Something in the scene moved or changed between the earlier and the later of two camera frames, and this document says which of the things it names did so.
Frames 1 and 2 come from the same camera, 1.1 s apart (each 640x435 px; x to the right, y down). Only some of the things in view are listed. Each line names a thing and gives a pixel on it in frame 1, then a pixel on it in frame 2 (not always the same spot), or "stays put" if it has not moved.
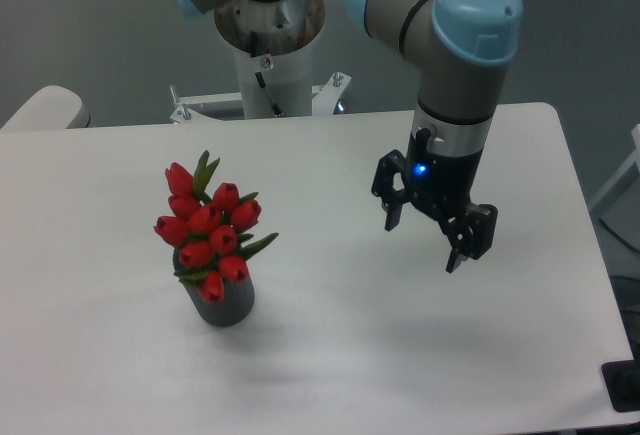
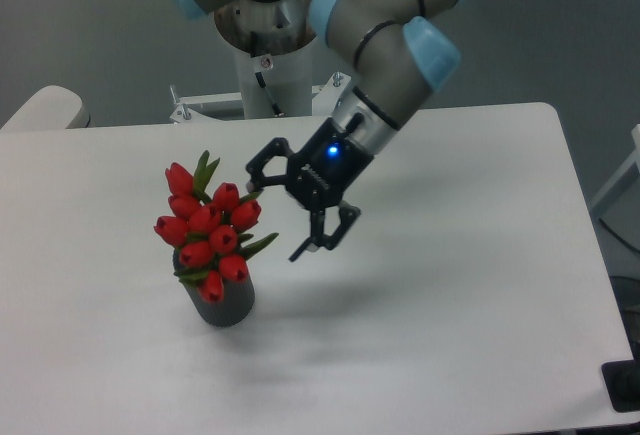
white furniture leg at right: [634, 159] stays put
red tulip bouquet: [208, 229] stays put
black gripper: [439, 182] to [318, 175]
